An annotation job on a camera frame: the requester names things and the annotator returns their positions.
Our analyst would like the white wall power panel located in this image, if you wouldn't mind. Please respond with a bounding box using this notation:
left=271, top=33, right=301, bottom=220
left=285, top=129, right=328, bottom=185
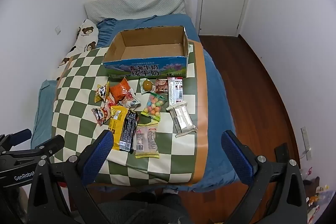
left=301, top=126, right=313, bottom=161

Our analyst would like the blue bed sheet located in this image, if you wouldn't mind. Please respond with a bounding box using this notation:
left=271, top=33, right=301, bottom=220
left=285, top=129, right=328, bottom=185
left=31, top=14, right=239, bottom=193

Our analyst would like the cardboard box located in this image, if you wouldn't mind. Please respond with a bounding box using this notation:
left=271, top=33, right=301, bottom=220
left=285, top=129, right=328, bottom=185
left=102, top=26, right=191, bottom=81

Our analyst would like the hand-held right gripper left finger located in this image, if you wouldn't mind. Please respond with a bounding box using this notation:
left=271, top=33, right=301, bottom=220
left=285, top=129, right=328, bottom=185
left=28, top=130, right=114, bottom=224

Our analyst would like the brown pastry packet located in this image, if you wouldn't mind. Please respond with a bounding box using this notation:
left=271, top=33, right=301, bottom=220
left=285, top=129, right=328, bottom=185
left=139, top=78, right=155, bottom=94

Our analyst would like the clear white bars packet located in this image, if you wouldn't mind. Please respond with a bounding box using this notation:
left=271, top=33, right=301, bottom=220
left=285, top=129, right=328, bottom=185
left=166, top=101, right=198, bottom=138

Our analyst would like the colourful small items pile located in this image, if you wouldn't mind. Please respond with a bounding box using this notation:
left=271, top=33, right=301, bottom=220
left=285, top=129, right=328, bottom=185
left=299, top=166, right=331, bottom=214

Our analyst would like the small red-brown packet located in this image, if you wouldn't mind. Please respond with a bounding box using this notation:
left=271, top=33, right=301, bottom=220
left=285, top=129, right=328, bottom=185
left=155, top=78, right=168, bottom=94

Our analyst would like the bear print pillow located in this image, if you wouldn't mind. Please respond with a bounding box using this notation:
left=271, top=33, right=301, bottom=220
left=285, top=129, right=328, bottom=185
left=56, top=19, right=100, bottom=80

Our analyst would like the green white checkered blanket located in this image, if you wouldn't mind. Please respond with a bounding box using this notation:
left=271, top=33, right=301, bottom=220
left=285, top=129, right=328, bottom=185
left=51, top=40, right=209, bottom=186

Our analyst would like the black floor object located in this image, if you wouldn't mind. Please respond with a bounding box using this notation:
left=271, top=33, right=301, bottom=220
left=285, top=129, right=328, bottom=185
left=274, top=143, right=290, bottom=163

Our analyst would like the yellow panda snack packet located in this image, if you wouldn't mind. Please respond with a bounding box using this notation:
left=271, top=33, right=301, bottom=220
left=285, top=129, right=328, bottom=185
left=94, top=81, right=110, bottom=103

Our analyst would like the clear pale cake packet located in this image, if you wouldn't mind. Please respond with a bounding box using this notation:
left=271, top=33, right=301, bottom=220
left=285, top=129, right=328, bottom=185
left=133, top=122, right=160, bottom=159

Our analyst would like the white textured pillow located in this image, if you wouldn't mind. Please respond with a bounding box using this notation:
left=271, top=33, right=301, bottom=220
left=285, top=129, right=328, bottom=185
left=84, top=0, right=191, bottom=24

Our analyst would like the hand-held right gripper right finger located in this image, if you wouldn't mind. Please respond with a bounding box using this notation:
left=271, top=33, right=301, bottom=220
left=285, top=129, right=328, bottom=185
left=221, top=130, right=307, bottom=224

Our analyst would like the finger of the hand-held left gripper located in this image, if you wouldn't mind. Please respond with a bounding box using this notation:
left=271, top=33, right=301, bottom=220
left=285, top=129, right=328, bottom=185
left=0, top=129, right=32, bottom=149
left=0, top=135, right=65, bottom=161

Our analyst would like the long black snack packet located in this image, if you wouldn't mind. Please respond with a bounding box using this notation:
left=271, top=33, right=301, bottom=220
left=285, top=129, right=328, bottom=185
left=119, top=109, right=139, bottom=153

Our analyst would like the white mushroom print packet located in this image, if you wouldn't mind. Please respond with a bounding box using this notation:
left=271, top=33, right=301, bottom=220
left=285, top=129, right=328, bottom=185
left=119, top=93, right=141, bottom=110

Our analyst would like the long yellow snack packet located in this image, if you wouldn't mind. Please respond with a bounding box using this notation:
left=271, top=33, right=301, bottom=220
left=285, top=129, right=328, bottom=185
left=108, top=105, right=129, bottom=151

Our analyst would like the red panda snack packet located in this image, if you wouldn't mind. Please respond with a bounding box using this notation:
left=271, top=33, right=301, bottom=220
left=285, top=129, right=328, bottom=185
left=91, top=97, right=116, bottom=127

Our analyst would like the orange snack packet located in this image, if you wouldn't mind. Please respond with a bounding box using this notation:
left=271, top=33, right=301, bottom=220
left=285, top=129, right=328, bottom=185
left=109, top=77, right=132, bottom=104

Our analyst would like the colourful candy balls bag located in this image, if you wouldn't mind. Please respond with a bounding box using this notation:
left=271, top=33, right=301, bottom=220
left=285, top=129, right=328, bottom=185
left=140, top=92, right=167, bottom=122

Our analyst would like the white red label packet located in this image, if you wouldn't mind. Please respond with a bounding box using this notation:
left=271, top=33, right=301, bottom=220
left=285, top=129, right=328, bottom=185
left=167, top=77, right=184, bottom=106

